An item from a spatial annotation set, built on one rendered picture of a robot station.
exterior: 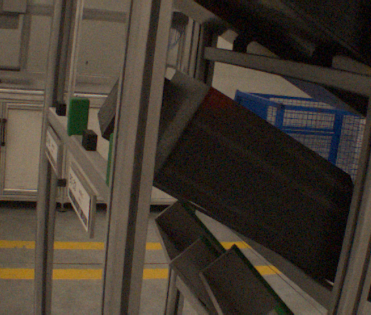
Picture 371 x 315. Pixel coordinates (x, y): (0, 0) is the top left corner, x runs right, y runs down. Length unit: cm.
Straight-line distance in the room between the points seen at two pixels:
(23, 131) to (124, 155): 394
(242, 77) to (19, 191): 590
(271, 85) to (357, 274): 941
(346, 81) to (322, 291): 16
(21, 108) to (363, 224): 388
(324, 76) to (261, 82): 926
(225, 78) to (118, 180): 912
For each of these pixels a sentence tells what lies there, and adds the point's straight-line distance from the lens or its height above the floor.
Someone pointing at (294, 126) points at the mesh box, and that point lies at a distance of 464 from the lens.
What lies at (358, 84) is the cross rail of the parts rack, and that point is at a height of 138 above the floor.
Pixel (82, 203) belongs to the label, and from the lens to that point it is 39.
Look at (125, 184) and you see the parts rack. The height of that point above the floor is 132.
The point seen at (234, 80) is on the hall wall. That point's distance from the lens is 948.
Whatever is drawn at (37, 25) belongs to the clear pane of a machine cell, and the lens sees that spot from 416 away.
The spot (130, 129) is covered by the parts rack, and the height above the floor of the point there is 135.
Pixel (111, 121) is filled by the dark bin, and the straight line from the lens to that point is 51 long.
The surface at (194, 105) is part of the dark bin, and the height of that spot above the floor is 136.
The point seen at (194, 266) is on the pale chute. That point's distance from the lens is 56.
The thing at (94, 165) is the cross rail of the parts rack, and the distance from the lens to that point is 38.
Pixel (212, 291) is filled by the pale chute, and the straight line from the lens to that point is 51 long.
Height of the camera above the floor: 140
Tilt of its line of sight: 12 degrees down
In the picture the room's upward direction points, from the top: 7 degrees clockwise
